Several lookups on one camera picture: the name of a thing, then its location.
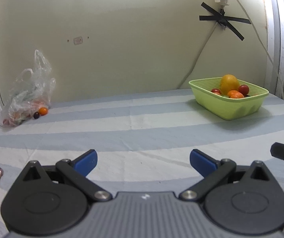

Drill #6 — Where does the large yellow orange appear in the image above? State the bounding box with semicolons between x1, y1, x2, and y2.
220;74;240;95

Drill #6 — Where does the dark red tomato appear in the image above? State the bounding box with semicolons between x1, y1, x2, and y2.
211;89;221;95

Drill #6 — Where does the clear plastic bag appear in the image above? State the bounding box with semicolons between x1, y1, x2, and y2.
0;50;56;127

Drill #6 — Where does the light green plastic basket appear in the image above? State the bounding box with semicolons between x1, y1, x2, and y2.
189;77;269;120

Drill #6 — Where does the small orange fruit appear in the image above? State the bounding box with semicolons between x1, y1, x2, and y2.
38;107;48;115

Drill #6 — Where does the orange mandarin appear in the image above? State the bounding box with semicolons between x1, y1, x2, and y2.
227;90;245;99

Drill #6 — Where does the grey wall cable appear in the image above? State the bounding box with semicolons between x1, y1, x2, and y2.
176;23;219;90

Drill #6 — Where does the white power cable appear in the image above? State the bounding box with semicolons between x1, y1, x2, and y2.
225;0;284;100

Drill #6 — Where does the black tape cross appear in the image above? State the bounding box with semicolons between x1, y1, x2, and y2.
199;2;251;41

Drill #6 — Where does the red cherry tomato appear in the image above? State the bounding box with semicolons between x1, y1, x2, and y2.
238;84;249;96

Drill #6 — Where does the striped blue white cloth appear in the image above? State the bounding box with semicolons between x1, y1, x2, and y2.
0;90;284;237

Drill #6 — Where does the dark plum fruit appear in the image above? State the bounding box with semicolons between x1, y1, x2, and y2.
33;112;40;119

